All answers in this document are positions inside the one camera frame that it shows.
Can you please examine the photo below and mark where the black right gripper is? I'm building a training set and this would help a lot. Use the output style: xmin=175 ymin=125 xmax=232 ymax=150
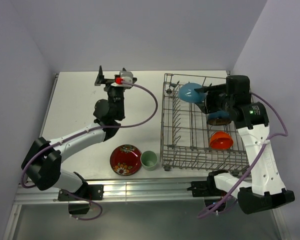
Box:
xmin=195 ymin=82 xmax=234 ymax=114

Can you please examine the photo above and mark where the light blue ceramic bowl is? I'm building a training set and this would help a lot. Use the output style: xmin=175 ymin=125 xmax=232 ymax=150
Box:
xmin=178 ymin=82 xmax=206 ymax=104

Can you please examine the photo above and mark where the dark teal floral bowl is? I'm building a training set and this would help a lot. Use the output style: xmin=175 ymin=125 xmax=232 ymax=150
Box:
xmin=206 ymin=110 xmax=232 ymax=126

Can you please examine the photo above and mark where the orange bowl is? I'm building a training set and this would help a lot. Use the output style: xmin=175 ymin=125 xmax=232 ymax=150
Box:
xmin=209 ymin=131 xmax=234 ymax=150

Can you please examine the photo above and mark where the red floral plate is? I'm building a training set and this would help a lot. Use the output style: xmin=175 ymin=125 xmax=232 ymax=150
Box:
xmin=109 ymin=144 xmax=142 ymax=176

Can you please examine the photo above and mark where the pale green cup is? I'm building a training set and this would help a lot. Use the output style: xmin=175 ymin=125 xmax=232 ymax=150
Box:
xmin=140 ymin=150 xmax=158 ymax=171

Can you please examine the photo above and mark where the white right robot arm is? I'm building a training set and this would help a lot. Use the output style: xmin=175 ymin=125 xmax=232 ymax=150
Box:
xmin=195 ymin=75 xmax=295 ymax=219

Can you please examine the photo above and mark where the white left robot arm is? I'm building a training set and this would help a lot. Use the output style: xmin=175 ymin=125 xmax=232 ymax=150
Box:
xmin=21 ymin=68 xmax=137 ymax=200

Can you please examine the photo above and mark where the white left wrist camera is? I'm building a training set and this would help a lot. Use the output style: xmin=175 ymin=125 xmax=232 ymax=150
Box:
xmin=111 ymin=70 xmax=134 ymax=88

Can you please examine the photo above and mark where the grey wire dish rack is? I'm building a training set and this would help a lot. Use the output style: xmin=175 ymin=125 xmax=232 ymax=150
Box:
xmin=160 ymin=73 xmax=249 ymax=175

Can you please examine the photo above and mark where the aluminium frame rail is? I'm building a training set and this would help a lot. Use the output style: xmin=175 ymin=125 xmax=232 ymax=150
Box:
xmin=12 ymin=177 xmax=206 ymax=205

